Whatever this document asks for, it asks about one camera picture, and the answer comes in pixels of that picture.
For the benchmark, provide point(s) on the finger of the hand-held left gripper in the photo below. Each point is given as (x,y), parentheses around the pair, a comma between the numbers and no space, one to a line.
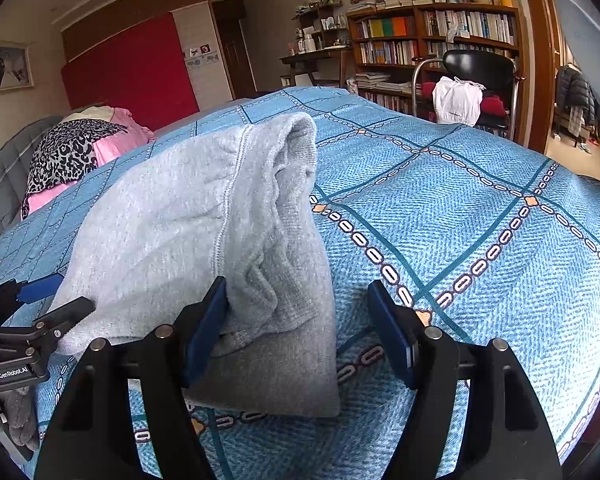
(65,315)
(40,287)

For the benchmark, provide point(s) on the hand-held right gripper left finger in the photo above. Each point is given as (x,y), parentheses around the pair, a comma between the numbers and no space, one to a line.
(205,330)

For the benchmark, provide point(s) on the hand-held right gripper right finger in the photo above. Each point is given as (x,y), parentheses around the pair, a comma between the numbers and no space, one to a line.
(392,330)

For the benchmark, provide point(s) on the grey sweatshirt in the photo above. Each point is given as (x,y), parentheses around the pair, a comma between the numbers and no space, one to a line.
(170,220)

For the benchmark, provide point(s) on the grey quilted headboard cushion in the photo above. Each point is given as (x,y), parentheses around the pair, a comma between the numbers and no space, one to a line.
(0,180)

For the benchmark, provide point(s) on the leopard print cloth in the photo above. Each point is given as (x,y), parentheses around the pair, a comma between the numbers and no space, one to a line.
(65,152)

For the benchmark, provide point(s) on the pink pillow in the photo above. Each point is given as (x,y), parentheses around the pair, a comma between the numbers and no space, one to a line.
(125,135)

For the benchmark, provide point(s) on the cream pillow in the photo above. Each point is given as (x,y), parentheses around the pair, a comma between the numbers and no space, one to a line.
(87,113)

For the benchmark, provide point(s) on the white cloth on chair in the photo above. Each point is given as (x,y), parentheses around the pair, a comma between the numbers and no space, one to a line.
(455,102)

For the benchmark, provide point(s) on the red chair cushion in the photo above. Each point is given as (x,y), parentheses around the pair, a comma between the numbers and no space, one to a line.
(492,106)

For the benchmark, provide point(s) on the brown wooden door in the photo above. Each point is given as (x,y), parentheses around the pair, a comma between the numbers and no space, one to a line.
(235,55)

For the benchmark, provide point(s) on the black metal-framed chair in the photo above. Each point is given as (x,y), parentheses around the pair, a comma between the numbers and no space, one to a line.
(475,62)

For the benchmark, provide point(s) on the wooden desk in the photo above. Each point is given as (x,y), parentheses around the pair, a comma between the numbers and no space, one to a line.
(320,53)

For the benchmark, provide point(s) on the dark hanging jacket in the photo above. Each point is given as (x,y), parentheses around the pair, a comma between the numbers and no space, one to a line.
(572,90)

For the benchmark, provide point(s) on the wooden bookshelf with books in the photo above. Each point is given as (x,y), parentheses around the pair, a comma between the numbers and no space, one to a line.
(390,27)

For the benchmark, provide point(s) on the small desktop shelf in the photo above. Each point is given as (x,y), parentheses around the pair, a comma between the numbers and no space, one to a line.
(325,10)

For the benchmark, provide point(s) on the framed wall photo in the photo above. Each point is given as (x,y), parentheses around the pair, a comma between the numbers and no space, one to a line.
(2,70)

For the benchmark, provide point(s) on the red wall panel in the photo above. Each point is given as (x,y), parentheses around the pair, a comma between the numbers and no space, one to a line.
(130,70)

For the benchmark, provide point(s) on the wall stickers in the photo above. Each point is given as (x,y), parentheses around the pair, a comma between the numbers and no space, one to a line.
(201,56)

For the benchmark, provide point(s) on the wooden door frame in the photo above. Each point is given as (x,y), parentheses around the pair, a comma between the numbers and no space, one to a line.
(535,60)

